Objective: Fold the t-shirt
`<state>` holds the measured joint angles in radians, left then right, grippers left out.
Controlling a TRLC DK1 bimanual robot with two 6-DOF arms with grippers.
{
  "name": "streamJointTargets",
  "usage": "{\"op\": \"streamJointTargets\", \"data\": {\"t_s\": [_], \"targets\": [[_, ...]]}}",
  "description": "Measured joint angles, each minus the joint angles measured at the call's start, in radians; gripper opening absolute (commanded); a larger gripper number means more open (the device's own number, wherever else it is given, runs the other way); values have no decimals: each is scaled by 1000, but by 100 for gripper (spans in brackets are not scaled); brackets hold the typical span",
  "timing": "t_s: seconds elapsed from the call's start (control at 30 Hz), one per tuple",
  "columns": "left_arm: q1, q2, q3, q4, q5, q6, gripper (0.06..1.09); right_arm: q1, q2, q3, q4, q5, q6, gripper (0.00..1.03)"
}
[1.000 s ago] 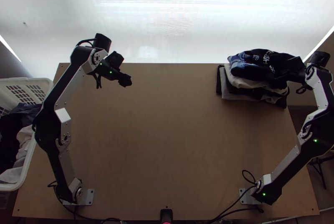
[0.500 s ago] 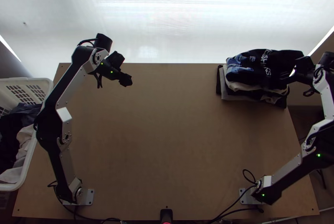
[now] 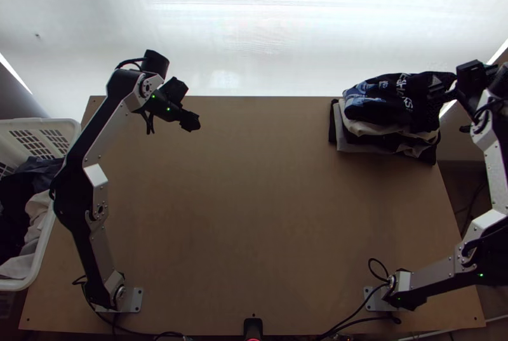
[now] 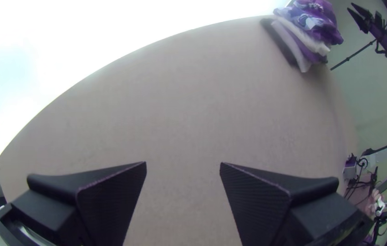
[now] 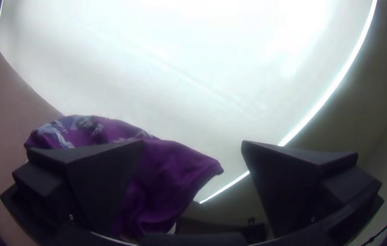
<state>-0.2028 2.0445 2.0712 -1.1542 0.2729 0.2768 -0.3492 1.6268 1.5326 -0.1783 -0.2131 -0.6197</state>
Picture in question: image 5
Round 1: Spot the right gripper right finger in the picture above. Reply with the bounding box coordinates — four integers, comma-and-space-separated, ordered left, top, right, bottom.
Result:
241, 140, 382, 239

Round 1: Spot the dark t-shirt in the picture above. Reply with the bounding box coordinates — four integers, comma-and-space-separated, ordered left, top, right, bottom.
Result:
24, 115, 224, 240

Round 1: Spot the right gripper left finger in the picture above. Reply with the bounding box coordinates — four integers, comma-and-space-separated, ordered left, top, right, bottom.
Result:
11, 140, 145, 238

